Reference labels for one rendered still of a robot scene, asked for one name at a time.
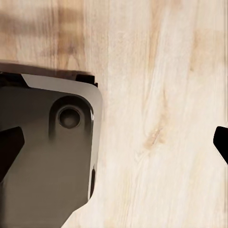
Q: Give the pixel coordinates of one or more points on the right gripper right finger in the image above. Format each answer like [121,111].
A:
[220,140]

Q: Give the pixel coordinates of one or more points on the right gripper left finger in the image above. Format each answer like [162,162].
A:
[11,143]

